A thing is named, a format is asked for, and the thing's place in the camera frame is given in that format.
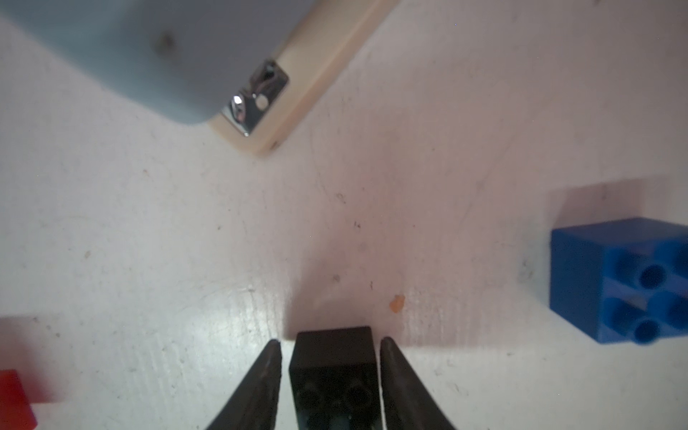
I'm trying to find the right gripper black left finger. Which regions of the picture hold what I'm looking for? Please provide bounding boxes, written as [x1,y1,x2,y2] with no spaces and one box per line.
[207,340,282,430]

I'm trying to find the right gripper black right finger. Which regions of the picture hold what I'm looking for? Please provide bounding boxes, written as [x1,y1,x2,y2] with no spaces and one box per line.
[380,337,455,430]

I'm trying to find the black lego brick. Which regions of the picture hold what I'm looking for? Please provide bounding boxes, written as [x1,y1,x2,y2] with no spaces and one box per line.
[288,326,383,429]

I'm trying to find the blue lego brick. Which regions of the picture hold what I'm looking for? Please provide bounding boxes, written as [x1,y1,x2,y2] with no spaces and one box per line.
[549,218,687,346]

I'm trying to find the red lego brick back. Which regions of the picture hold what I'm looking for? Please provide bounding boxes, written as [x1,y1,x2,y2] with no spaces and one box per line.
[1,370,38,430]

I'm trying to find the grey small case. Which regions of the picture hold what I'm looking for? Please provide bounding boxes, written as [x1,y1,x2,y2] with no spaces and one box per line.
[0,0,401,158]

